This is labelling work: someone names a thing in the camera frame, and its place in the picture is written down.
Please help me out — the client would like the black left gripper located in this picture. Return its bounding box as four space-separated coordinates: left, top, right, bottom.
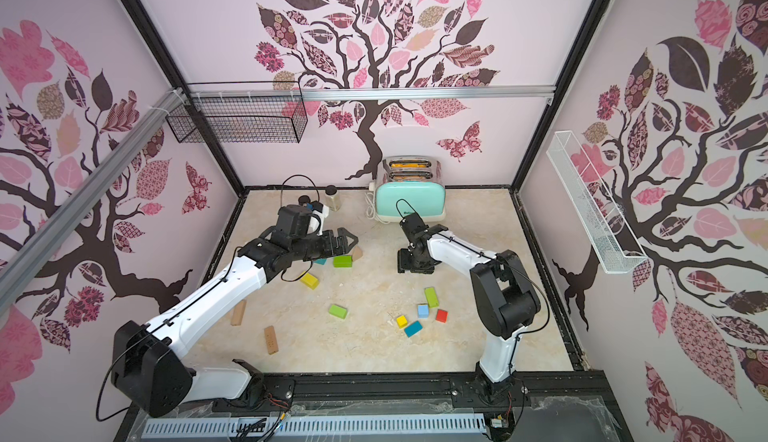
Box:
289 227 357 261

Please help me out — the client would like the green block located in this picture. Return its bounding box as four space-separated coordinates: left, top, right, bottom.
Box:
328 304 348 320
333 255 354 268
424 287 439 308

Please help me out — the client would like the natural wood plank block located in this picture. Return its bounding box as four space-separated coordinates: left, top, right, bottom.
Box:
264 326 279 355

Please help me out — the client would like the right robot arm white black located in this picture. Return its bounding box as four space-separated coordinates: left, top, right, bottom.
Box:
397 213 542 397

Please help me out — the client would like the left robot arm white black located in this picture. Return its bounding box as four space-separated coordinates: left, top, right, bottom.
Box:
105 202 359 417

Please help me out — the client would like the yellow rectangular block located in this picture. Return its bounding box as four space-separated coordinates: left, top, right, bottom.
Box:
300 273 319 290

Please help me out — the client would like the beige spice jar black lid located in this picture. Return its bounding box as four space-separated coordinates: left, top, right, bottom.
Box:
324 185 341 211

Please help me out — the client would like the light blue cube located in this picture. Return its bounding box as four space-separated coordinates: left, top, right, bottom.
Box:
417 304 430 319

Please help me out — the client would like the teal block lower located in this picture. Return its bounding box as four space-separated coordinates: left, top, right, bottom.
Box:
404 321 423 338

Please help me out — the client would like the mint green toaster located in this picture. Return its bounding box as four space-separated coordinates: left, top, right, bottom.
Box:
372 156 446 223

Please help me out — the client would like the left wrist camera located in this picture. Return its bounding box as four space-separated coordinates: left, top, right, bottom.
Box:
306 201 330 234

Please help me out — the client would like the white cable duct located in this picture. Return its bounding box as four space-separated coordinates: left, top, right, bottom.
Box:
139 413 487 441

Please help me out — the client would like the black wire basket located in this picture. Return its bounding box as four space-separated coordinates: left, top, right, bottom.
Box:
165 79 309 144

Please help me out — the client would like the white wire shelf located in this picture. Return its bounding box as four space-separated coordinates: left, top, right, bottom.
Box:
546 131 648 275

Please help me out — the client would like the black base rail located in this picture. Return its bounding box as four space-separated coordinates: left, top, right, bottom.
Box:
203 371 616 412

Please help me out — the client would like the aluminium rail back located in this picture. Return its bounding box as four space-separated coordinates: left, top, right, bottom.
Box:
191 85 556 101

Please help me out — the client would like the aluminium rail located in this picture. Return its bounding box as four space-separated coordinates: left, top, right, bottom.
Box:
191 85 556 101
1 88 183 312

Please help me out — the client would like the aluminium rail left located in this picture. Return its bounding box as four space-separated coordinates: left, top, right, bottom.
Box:
1 88 183 312

